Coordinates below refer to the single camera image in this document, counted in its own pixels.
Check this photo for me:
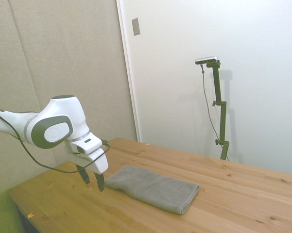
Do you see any black camera stand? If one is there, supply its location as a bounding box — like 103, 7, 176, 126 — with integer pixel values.
206, 60, 230, 161

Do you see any grey wall plate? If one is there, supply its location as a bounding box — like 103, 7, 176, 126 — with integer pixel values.
131, 17, 141, 37

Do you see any white door frame trim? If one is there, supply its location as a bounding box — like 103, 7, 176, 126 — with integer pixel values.
116, 0, 142, 143

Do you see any silver exterior camera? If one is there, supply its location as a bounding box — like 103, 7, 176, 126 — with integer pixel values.
195, 55, 220, 66

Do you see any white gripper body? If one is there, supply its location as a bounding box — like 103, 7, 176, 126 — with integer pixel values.
64, 140, 109, 175

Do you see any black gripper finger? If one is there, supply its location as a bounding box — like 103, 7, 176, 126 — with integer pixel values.
93, 171, 106, 193
75, 164, 91, 185

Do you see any grey towel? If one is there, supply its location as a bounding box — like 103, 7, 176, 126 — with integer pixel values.
104, 165, 200, 216

